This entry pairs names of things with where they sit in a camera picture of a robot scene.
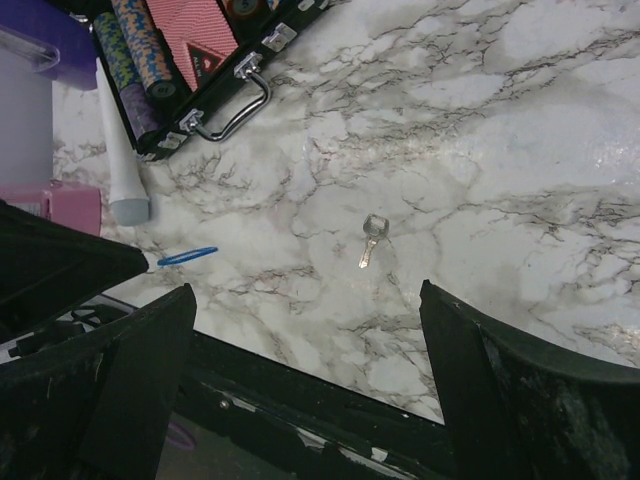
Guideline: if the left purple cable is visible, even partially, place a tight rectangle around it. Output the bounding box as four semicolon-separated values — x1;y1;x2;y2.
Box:
167;422;196;451

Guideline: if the purple metronome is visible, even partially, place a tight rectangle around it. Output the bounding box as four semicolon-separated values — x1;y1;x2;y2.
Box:
1;1;97;91

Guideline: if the blue key tag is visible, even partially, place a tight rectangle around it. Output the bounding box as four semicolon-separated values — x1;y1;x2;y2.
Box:
156;246;218;267

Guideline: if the silver key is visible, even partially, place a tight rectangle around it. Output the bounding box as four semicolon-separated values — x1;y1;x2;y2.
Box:
359;214;390;269

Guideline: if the black poker chip case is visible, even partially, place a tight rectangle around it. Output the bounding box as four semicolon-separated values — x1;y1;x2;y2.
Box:
59;1;329;161

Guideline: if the pink box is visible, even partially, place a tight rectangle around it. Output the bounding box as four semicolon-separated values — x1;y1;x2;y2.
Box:
1;180;102;236

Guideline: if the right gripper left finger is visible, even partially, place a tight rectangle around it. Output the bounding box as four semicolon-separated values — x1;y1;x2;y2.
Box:
1;284;196;479

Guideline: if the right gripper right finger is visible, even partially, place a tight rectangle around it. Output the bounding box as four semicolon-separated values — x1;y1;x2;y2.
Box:
419;281;639;479

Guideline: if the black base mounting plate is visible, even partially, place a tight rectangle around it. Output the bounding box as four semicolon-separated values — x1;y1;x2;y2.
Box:
175;331;456;479

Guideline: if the white microphone toy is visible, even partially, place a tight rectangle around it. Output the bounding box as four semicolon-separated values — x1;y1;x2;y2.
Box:
96;58;150;227

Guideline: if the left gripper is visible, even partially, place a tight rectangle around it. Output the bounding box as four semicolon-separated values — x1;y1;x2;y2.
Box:
1;202;148;366

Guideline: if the pink playing card deck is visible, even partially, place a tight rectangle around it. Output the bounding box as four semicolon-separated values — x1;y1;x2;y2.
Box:
147;0;238;92

